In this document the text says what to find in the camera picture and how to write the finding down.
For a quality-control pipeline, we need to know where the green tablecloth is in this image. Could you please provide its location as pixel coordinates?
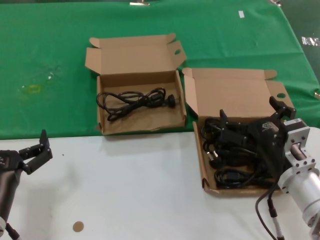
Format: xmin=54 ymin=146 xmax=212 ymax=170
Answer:
xmin=0 ymin=0 xmax=320 ymax=141

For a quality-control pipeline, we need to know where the silver foil scrap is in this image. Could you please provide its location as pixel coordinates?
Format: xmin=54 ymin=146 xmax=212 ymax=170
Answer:
xmin=301 ymin=36 xmax=320 ymax=47

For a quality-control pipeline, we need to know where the black power cable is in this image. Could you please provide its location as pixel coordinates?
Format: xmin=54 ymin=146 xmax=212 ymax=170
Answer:
xmin=96 ymin=87 xmax=180 ymax=123
xmin=213 ymin=167 xmax=276 ymax=190
xmin=201 ymin=117 xmax=226 ymax=142
xmin=203 ymin=141 xmax=266 ymax=171

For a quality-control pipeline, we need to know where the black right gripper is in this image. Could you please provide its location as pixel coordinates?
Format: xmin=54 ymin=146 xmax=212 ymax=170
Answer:
xmin=218 ymin=95 xmax=298 ymax=179

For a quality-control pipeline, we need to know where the black robot wrist cable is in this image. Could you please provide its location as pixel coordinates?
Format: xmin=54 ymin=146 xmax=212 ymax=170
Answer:
xmin=4 ymin=222 xmax=21 ymax=240
xmin=254 ymin=183 xmax=286 ymax=240

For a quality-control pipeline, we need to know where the round brown sticker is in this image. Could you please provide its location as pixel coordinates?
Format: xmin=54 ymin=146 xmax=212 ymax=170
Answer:
xmin=72 ymin=221 xmax=85 ymax=233

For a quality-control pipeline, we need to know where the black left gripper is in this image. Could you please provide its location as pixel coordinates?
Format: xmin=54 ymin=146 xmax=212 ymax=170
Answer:
xmin=0 ymin=129 xmax=54 ymax=175

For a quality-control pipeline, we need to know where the open cardboard box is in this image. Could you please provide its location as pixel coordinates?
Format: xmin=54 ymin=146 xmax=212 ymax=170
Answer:
xmin=84 ymin=33 xmax=188 ymax=136
xmin=181 ymin=67 xmax=295 ymax=198

